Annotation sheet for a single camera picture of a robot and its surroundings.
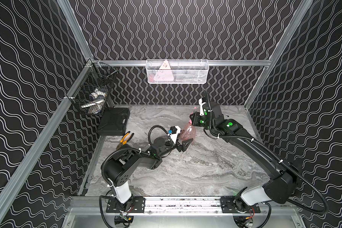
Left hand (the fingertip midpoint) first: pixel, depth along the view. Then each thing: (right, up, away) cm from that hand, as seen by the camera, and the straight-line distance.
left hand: (188, 133), depth 79 cm
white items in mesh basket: (-49, +15, -5) cm, 51 cm away
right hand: (+1, +10, -3) cm, 10 cm away
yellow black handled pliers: (-42, -7, +19) cm, 47 cm away
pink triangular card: (-14, +37, +10) cm, 41 cm away
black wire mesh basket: (-61, +38, +20) cm, 75 cm away
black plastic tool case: (-52, +6, +23) cm, 57 cm away
